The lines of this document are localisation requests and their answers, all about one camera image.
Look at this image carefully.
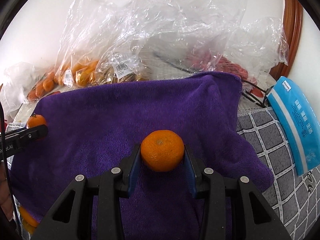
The person's left hand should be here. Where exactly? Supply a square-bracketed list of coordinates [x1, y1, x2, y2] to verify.
[0, 161, 14, 221]

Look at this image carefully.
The clear bag of red fruit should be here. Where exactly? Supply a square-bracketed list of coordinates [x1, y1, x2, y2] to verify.
[138, 0, 289, 82]

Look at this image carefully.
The purple towel covered tray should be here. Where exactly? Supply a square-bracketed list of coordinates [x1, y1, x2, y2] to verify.
[10, 71, 275, 240]

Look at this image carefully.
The brown wooden door frame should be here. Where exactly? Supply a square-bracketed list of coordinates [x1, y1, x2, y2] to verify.
[270, 0, 303, 80]

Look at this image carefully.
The medium orange with stem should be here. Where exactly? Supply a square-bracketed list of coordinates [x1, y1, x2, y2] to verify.
[26, 114, 47, 128]

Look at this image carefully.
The grey checked blanket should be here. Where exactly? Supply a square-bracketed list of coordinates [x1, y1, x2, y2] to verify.
[236, 107, 319, 239]

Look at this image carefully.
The blue tissue pack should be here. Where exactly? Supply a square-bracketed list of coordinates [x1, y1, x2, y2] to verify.
[266, 76, 319, 176]

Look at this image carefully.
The oval yellow orange fruit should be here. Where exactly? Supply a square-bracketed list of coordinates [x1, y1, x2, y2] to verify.
[18, 206, 39, 228]

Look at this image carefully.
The clear bag of oranges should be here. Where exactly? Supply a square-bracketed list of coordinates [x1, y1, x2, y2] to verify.
[1, 63, 55, 116]

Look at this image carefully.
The small orange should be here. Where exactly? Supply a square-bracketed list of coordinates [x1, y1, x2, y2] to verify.
[140, 130, 184, 172]

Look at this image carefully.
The clear bag of kumquats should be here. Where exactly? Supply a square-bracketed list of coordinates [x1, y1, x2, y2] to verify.
[55, 0, 151, 88]

